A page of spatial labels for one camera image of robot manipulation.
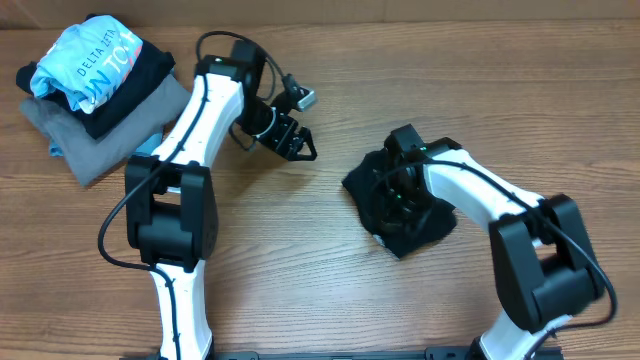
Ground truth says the black polo shirt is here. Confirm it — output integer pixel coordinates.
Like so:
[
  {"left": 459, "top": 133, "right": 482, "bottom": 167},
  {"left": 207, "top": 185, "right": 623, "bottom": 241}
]
[{"left": 342, "top": 149, "right": 457, "bottom": 259}]

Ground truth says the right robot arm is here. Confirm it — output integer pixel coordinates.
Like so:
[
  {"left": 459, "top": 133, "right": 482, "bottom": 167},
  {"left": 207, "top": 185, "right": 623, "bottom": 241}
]
[{"left": 373, "top": 125, "right": 618, "bottom": 359}]

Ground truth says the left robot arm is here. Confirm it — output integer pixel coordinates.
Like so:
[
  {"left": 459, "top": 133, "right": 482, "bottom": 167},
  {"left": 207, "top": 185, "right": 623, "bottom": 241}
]
[{"left": 121, "top": 35, "right": 317, "bottom": 359}]

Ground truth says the black folded shirt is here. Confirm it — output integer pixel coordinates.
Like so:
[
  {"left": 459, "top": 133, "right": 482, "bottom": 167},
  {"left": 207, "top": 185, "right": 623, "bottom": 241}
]
[{"left": 16, "top": 37, "right": 175, "bottom": 139}]

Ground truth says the grey folded shirt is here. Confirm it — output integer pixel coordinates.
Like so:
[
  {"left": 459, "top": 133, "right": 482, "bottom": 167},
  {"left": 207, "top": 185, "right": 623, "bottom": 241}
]
[{"left": 20, "top": 75, "right": 190, "bottom": 186}]

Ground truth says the light blue printed folded shirt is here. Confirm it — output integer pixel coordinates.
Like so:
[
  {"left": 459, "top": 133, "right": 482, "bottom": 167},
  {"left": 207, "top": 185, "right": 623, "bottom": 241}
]
[{"left": 30, "top": 15, "right": 143, "bottom": 114}]

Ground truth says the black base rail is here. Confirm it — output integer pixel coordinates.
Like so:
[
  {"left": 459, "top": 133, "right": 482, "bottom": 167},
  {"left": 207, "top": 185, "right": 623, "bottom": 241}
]
[{"left": 119, "top": 345, "right": 564, "bottom": 360}]

